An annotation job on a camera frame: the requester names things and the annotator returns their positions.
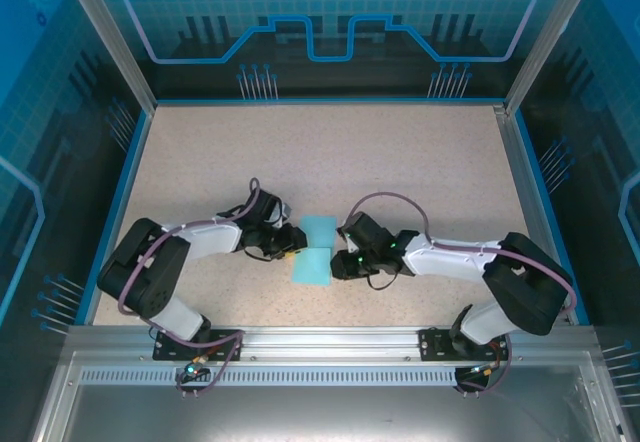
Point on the grey sheet metal tray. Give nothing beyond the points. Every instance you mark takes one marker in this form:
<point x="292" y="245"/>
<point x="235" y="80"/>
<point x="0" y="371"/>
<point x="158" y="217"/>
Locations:
<point x="320" y="412"/>

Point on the small connector with green light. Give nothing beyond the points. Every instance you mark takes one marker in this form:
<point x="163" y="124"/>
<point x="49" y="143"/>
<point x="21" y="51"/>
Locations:
<point x="192" y="371"/>
<point x="482" y="369"/>

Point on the aluminium frame beam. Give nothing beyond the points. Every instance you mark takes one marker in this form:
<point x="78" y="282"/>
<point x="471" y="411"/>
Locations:
<point x="330" y="344"/>

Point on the aluminium frame post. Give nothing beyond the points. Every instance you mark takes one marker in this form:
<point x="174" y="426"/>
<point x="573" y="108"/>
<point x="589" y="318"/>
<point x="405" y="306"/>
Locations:
<point x="542" y="42"/>
<point x="115" y="42"/>

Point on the aluminium side rail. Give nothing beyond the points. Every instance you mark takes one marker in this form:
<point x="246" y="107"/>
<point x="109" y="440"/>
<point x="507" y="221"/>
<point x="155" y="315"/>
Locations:
<point x="529" y="212"/>

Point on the blue table edge strip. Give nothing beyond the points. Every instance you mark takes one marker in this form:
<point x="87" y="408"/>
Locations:
<point x="118" y="212"/>
<point x="547" y="212"/>

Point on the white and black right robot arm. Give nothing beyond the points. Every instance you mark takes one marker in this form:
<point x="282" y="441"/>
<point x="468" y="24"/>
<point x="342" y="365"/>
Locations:
<point x="450" y="264"/>

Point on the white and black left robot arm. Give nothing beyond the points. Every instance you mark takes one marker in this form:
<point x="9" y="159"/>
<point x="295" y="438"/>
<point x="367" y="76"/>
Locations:
<point x="210" y="244"/>

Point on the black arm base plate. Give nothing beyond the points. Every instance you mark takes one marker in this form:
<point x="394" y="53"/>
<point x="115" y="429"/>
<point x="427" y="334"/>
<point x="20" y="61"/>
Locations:
<point x="432" y="344"/>
<point x="220" y="337"/>

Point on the blue printed enclosure panel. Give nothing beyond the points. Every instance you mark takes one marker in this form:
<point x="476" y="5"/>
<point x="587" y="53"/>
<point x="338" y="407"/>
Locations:
<point x="600" y="162"/>
<point x="330" y="12"/>
<point x="40" y="162"/>

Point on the light blue paper sheet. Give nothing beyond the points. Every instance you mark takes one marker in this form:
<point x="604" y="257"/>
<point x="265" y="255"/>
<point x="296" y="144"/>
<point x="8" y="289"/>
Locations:
<point x="315" y="267"/>

